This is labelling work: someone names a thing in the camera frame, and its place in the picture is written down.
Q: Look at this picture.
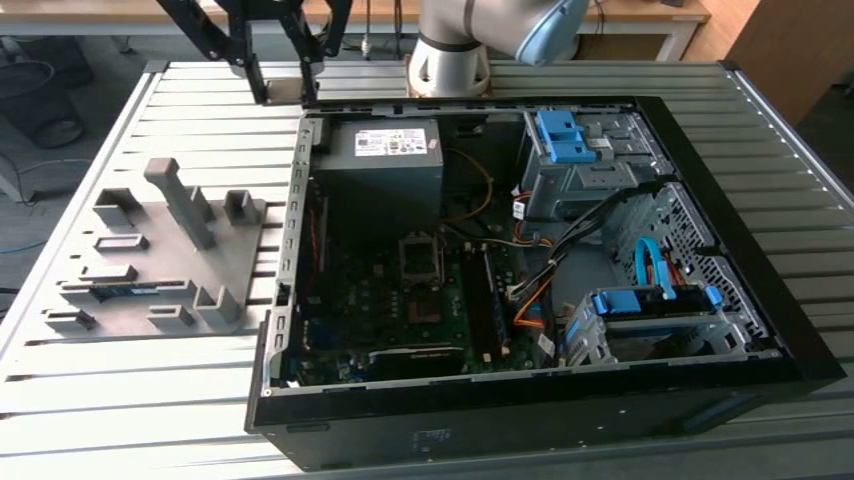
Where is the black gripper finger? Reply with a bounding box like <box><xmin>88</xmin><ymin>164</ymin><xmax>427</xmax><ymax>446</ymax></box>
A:
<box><xmin>156</xmin><ymin>0</ymin><xmax>269</xmax><ymax>105</ymax></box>
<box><xmin>277</xmin><ymin>0</ymin><xmax>353</xmax><ymax>106</ymax></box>

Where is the metal socket cover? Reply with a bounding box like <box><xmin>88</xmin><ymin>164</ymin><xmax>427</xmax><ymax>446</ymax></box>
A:
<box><xmin>397</xmin><ymin>231</ymin><xmax>447</xmax><ymax>290</ymax></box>

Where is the CPU socket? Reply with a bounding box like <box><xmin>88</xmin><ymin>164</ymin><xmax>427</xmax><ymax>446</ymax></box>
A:
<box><xmin>405</xmin><ymin>293</ymin><xmax>447</xmax><ymax>325</ymax></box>

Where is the wooden desk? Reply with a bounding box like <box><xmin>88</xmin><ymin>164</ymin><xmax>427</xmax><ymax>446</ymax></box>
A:
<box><xmin>0</xmin><ymin>0</ymin><xmax>712</xmax><ymax>61</ymax></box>

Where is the grey power supply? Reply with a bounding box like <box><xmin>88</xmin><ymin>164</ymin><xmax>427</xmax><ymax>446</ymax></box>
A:
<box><xmin>310</xmin><ymin>118</ymin><xmax>447</xmax><ymax>221</ymax></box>

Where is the blue disk carrier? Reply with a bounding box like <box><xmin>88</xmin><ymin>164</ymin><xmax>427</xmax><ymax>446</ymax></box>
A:
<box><xmin>536</xmin><ymin>110</ymin><xmax>599</xmax><ymax>164</ymax></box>

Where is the grey parts rack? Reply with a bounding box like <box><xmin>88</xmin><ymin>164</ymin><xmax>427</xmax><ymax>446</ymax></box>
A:
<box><xmin>40</xmin><ymin>157</ymin><xmax>268</xmax><ymax>337</ymax></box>

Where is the grey metal disk bay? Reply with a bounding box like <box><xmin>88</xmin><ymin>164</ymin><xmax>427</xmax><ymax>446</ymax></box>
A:
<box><xmin>521</xmin><ymin>110</ymin><xmax>668</xmax><ymax>221</ymax></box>
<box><xmin>563</xmin><ymin>289</ymin><xmax>765</xmax><ymax>364</ymax></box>

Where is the RAM stick with blue label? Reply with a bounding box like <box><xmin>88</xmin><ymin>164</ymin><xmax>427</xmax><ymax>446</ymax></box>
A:
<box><xmin>89</xmin><ymin>282</ymin><xmax>165</xmax><ymax>302</ymax></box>

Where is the green motherboard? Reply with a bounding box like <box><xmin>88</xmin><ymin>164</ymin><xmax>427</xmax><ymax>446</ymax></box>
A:
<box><xmin>292</xmin><ymin>219</ymin><xmax>555</xmax><ymax>386</ymax></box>

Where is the black RAM slot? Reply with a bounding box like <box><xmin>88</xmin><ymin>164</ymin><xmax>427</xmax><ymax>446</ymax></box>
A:
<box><xmin>464</xmin><ymin>242</ymin><xmax>493</xmax><ymax>362</ymax></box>

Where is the black graphics card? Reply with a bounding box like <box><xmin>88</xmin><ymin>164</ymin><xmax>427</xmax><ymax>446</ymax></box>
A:
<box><xmin>364</xmin><ymin>345</ymin><xmax>468</xmax><ymax>381</ymax></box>

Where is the hard disk in blue carrier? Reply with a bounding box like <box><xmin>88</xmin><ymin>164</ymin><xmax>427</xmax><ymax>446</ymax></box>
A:
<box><xmin>589</xmin><ymin>285</ymin><xmax>723</xmax><ymax>319</ymax></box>

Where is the wooden cabinet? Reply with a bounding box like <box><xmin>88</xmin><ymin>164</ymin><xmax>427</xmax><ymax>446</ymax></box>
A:
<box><xmin>723</xmin><ymin>0</ymin><xmax>854</xmax><ymax>126</ymax></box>

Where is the black PC case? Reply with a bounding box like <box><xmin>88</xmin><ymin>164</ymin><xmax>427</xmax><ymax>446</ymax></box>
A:
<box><xmin>244</xmin><ymin>94</ymin><xmax>847</xmax><ymax>471</ymax></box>

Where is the red wire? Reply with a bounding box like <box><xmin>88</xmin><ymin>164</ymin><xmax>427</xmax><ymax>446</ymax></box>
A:
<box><xmin>306</xmin><ymin>192</ymin><xmax>332</xmax><ymax>301</ymax></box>

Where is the yellow wire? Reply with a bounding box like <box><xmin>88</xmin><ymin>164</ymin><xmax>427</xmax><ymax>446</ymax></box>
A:
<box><xmin>443</xmin><ymin>149</ymin><xmax>496</xmax><ymax>221</ymax></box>

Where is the blue floor cable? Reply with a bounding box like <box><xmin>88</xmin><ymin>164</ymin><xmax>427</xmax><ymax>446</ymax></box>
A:
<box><xmin>0</xmin><ymin>239</ymin><xmax>52</xmax><ymax>256</ymax></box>

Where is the black cable bundle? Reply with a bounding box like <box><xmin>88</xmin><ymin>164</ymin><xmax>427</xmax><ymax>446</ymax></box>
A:
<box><xmin>512</xmin><ymin>182</ymin><xmax>663</xmax><ymax>301</ymax></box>

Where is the orange wire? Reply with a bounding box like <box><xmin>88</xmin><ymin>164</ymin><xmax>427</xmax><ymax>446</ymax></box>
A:
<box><xmin>512</xmin><ymin>277</ymin><xmax>555</xmax><ymax>329</ymax></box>

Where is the blue wire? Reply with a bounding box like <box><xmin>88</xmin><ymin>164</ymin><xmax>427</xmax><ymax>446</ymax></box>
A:
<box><xmin>632</xmin><ymin>235</ymin><xmax>679</xmax><ymax>301</ymax></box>

